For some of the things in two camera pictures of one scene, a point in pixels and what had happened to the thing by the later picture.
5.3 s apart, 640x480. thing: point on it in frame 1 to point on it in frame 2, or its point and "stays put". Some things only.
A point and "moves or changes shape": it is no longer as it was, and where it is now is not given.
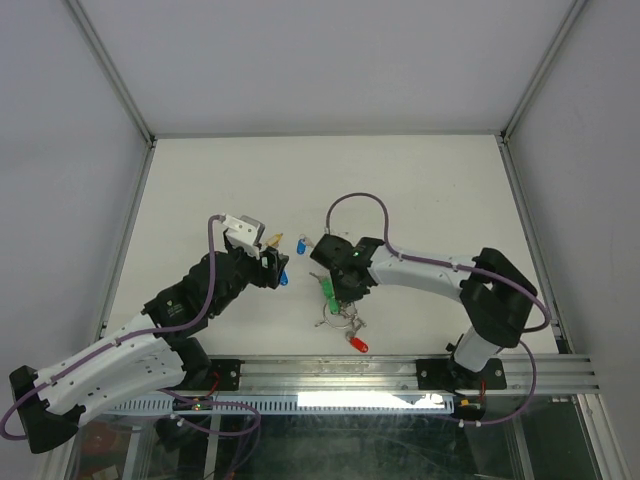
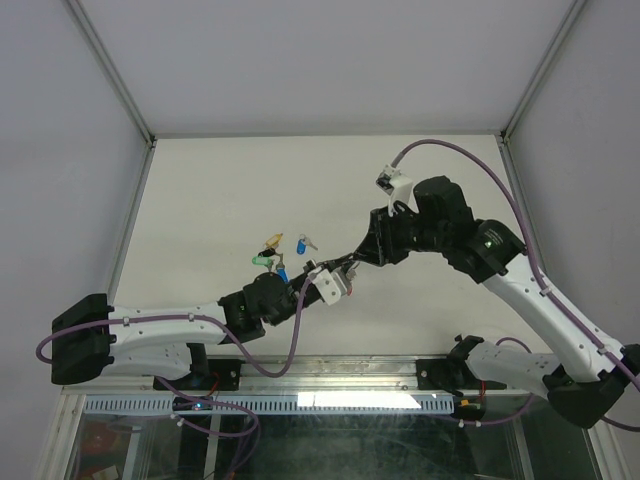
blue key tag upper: (301, 247) stays put
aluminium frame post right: (567, 29) stays put
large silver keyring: (355, 308) moves or changes shape
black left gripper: (265, 276) to (344, 263)
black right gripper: (345, 296) to (378, 246)
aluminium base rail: (396, 374) stays put
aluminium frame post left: (110, 70) stays put
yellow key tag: (274, 240) stays put
